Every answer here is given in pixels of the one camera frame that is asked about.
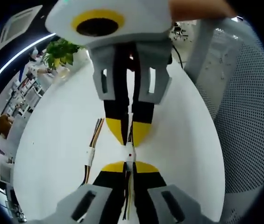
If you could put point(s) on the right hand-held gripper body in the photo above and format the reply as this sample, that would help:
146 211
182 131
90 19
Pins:
134 18

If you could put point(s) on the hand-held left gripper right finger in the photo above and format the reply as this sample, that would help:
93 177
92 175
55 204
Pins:
166 200

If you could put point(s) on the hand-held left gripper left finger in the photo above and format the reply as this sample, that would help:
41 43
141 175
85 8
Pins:
88 200

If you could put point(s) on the person's right hand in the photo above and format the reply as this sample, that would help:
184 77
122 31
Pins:
199 9

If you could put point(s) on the clear glass vase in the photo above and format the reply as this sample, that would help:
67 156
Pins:
61 74

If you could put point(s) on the green potted plant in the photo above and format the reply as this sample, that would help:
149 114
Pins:
59 52

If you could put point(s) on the white shelf unit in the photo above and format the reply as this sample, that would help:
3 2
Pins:
30 96

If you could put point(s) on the white mesh office chair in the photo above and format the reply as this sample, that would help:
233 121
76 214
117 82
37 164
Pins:
239 116

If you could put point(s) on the ceiling light strip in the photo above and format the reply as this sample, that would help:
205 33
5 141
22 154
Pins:
10 59

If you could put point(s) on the ceiling air conditioner vent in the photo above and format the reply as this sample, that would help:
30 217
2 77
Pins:
17 25

